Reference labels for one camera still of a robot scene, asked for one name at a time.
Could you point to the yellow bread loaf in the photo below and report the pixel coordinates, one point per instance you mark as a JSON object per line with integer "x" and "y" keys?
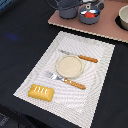
{"x": 41, "y": 92}

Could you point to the red tomato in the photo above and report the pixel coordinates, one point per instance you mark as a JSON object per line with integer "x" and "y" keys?
{"x": 89, "y": 15}

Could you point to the grey two-handled pot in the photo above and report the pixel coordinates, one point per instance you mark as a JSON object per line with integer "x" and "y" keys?
{"x": 68, "y": 9}

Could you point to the grey saucepan with handle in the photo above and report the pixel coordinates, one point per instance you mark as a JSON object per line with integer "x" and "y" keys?
{"x": 93, "y": 7}

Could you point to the beige round plate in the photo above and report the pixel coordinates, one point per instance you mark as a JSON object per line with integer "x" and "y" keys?
{"x": 69, "y": 66}

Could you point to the white woven placemat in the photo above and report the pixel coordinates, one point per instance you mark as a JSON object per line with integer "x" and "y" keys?
{"x": 70, "y": 103}

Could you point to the brown stove top board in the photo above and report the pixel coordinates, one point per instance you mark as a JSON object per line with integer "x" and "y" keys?
{"x": 106, "y": 26}

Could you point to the beige bowl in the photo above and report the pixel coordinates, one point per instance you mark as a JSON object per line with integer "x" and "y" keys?
{"x": 123, "y": 14}

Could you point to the fork with wooden handle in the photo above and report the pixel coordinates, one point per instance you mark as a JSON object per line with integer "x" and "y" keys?
{"x": 67, "y": 81}

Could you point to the knife with wooden handle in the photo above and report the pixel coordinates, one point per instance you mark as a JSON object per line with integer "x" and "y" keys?
{"x": 80, "y": 56}

